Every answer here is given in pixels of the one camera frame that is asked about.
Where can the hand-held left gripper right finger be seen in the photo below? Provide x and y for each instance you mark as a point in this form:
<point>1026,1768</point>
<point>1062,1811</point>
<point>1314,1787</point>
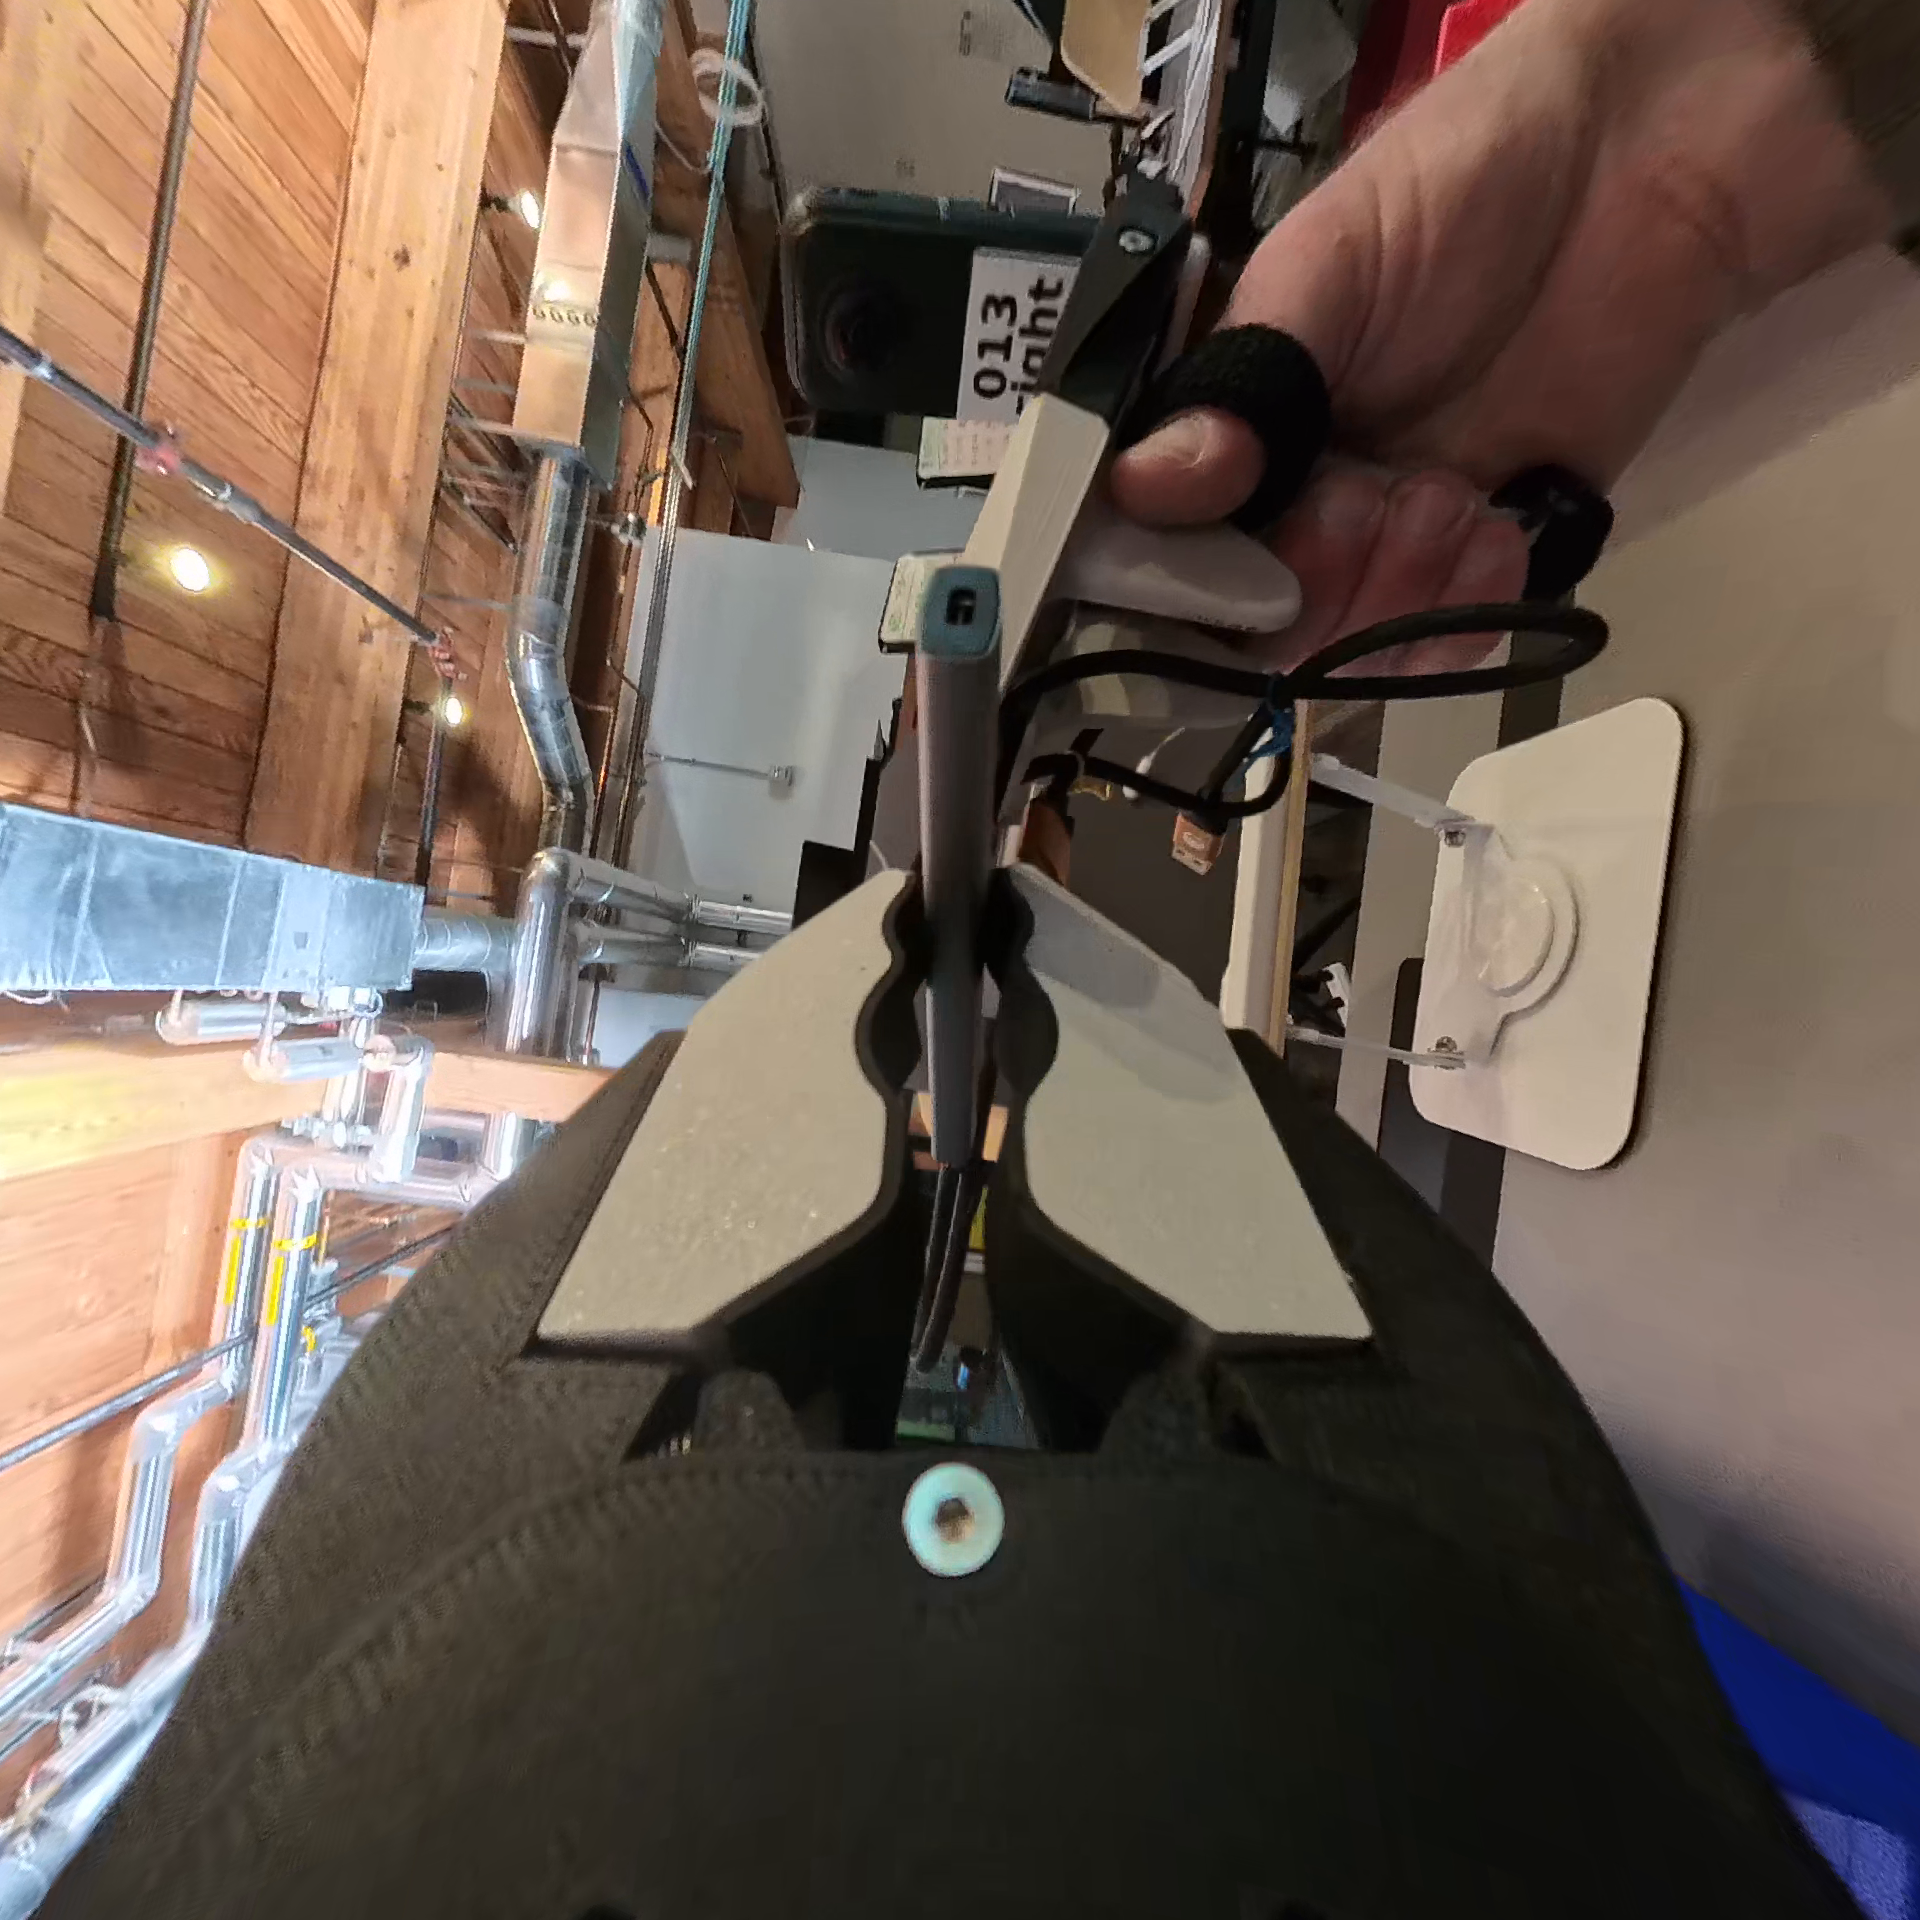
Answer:
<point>1184,1185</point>

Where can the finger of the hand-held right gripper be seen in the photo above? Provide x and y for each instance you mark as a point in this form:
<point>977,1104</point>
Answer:
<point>1050,511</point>

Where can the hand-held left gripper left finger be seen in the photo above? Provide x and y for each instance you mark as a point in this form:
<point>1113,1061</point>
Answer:
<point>734,1185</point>

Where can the dark grey usb hub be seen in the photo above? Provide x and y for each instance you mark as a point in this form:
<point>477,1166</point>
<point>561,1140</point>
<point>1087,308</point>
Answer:
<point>953,827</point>

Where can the blue plastic bin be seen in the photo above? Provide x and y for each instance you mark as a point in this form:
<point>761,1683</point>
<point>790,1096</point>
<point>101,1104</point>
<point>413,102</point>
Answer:
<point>1829,1725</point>

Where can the person's right hand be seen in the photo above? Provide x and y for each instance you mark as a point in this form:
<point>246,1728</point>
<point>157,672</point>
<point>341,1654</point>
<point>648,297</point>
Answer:
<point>1576,224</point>

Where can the whiteboard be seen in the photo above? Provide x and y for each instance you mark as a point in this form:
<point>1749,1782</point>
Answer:
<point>961,452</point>
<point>908,600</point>

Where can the wooden book stand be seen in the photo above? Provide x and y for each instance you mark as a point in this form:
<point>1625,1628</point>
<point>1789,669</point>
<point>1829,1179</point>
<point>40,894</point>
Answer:
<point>1102,44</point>
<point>1576,931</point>

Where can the silver ventilation duct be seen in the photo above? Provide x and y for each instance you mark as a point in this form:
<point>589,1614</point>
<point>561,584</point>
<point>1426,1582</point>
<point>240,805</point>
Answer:
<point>552,600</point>

